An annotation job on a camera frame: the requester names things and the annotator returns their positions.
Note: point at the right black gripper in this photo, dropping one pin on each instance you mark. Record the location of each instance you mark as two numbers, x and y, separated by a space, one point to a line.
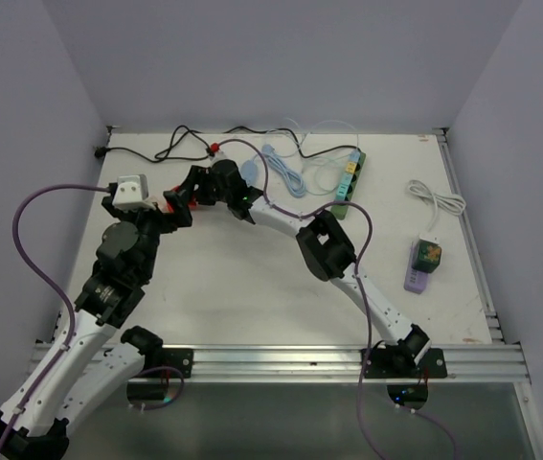
196 175

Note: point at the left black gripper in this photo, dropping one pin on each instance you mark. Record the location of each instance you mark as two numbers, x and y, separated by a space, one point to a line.
156 213

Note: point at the red cube socket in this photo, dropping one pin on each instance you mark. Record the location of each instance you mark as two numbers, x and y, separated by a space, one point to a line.
179 199

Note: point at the green power strip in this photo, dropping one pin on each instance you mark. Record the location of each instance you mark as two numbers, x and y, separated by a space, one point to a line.
340 209

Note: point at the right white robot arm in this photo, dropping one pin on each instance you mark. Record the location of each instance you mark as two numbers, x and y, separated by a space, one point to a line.
327 250

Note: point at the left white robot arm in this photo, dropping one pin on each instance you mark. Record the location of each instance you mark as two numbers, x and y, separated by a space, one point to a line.
40 418

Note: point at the green cube socket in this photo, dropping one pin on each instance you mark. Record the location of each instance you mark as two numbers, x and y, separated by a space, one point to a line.
427 256

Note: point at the purple power strip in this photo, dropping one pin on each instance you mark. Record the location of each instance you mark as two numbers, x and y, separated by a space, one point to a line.
415 281

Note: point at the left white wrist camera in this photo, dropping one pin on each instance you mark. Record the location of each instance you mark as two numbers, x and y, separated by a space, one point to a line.
131 193

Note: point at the left black mount plate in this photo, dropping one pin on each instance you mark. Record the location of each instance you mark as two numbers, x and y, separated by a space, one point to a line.
178 358

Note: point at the black mount plate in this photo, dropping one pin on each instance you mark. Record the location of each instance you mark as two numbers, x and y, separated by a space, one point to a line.
178 358
393 362

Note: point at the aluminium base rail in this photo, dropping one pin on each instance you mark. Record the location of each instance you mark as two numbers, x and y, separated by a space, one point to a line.
341 364

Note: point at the right black mount plate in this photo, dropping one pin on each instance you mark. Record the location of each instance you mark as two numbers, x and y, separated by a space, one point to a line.
393 362

